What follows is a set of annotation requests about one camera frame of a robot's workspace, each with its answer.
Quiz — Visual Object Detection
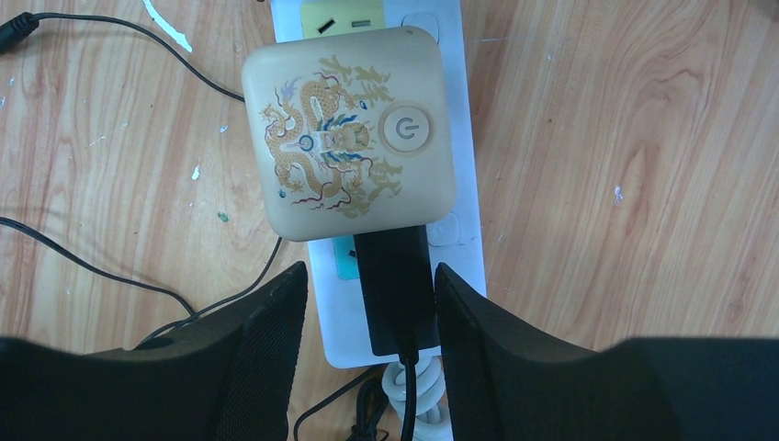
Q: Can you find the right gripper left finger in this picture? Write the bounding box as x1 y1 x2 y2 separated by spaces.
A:
1 262 308 440

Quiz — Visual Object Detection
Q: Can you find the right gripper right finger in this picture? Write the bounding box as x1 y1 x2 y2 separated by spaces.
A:
435 265 778 440

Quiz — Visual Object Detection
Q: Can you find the white power strip blue USB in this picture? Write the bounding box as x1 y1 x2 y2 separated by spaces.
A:
270 1 486 419

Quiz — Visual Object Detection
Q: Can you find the wooden cube adapter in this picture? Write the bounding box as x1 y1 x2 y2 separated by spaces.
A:
242 26 457 242

